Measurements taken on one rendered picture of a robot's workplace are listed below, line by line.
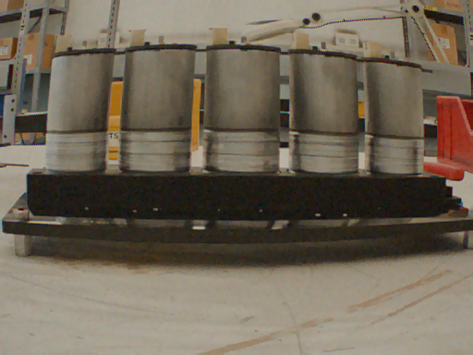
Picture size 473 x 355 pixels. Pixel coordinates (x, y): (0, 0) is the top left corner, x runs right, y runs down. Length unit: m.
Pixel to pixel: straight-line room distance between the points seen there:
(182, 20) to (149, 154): 4.53
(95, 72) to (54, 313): 0.11
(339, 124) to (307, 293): 0.09
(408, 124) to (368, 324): 0.12
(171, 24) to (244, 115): 4.54
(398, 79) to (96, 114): 0.10
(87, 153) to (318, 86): 0.08
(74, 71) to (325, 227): 0.09
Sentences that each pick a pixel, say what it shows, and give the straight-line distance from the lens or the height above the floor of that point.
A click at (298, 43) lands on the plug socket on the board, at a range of 0.27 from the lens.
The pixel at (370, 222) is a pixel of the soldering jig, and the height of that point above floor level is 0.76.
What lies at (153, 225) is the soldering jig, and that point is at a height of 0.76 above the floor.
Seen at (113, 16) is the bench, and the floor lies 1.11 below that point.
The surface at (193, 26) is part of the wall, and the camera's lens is 4.76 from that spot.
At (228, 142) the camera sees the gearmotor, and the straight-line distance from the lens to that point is 0.25.
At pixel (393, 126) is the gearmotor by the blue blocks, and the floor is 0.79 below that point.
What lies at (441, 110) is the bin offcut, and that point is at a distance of 0.65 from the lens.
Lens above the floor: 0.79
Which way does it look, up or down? 6 degrees down
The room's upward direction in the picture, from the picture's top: 1 degrees clockwise
